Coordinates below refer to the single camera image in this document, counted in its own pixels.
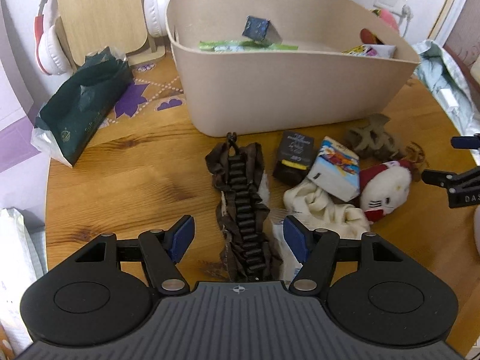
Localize green snack packet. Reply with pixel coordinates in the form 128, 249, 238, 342
199, 39, 299, 53

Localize brown ruffled banana hair clip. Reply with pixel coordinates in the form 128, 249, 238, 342
205, 131, 283, 283

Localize dark green tissue pack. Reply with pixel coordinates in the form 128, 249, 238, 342
31, 46, 134, 168

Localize small black box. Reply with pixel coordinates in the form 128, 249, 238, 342
272, 130, 316, 185

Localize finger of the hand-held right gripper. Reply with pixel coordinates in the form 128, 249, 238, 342
451, 134, 480, 150
421, 167, 480, 193

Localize yellow and pink packet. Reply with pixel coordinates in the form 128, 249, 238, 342
341, 44, 398, 60

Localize white and pink headphones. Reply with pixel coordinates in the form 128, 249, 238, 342
34, 0, 177, 76

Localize wooden desktop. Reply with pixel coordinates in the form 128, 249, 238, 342
44, 59, 480, 298

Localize white plastic bag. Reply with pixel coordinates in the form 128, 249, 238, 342
0, 207, 48, 358

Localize white charger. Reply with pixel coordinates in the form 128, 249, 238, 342
439, 88, 460, 113

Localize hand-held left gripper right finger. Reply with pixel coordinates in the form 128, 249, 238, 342
283, 215, 406, 293

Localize brown claw hair clip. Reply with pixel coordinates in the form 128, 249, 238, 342
345, 113, 408, 160

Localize beige storage bin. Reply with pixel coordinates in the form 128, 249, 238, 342
166, 0, 421, 137

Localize blue cube box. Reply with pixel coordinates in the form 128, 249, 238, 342
242, 16, 282, 45

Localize cartoon print tissue packet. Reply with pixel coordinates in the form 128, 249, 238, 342
307, 136, 362, 202

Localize purple floral table mat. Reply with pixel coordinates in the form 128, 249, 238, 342
85, 60, 187, 148

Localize white cat plush toy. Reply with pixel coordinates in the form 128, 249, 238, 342
359, 159, 413, 225

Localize light green cloth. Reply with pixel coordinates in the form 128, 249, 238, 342
412, 39, 480, 140

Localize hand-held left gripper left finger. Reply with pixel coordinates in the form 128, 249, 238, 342
75, 215, 196, 295

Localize white paper packet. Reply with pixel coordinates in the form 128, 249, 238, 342
270, 217, 305, 286

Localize cream white cloth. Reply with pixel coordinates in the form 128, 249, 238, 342
283, 179, 372, 239

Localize white plug with cable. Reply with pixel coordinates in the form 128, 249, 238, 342
399, 3, 415, 39

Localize wooden headphone stand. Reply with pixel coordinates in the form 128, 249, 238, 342
55, 0, 166, 69

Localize brown hair accessory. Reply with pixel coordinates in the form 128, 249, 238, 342
406, 142, 427, 181

